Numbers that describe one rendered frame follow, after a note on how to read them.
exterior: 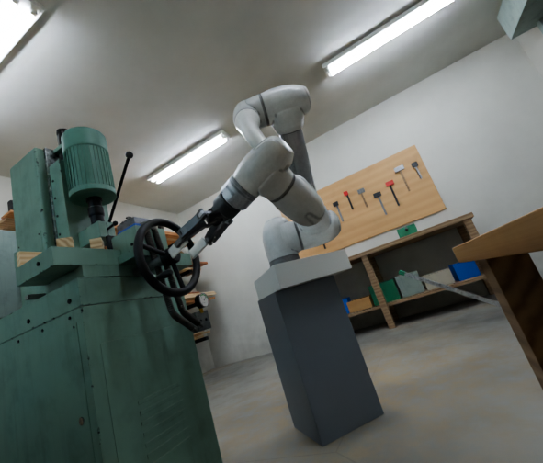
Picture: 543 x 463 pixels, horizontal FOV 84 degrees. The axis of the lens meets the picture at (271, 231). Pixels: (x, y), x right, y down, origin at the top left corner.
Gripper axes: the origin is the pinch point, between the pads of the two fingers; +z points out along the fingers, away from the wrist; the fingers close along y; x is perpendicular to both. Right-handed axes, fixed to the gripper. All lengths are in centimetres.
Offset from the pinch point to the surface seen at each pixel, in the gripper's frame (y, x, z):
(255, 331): -338, -29, 195
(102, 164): -11, -67, 21
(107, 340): 4.8, 4.6, 38.1
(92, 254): 5.6, -21.8, 28.3
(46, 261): 17.7, -21.8, 31.9
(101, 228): -8, -41, 34
